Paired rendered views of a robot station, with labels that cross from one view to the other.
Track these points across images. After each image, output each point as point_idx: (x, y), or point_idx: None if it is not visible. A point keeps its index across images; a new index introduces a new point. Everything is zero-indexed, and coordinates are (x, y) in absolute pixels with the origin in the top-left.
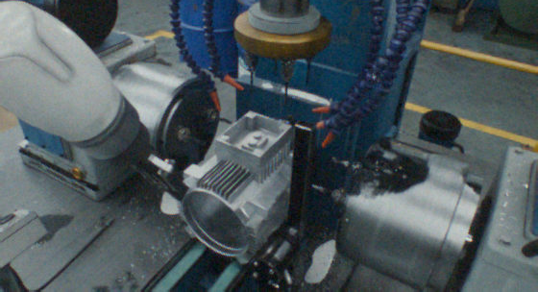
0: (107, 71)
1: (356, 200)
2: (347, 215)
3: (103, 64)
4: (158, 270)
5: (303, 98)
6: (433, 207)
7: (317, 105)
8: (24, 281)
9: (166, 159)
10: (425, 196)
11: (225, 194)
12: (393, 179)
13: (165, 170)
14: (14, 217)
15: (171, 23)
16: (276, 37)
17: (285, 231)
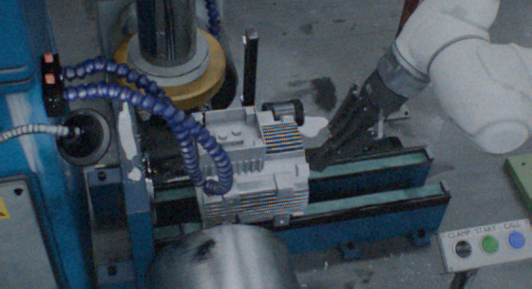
0: (408, 19)
1: (226, 54)
2: (234, 65)
3: (410, 16)
4: (317, 283)
5: (133, 133)
6: (204, 9)
7: (135, 117)
8: None
9: (354, 91)
10: (201, 12)
11: (295, 125)
12: (201, 28)
13: (361, 86)
14: (456, 241)
15: (233, 170)
16: (213, 41)
17: (267, 106)
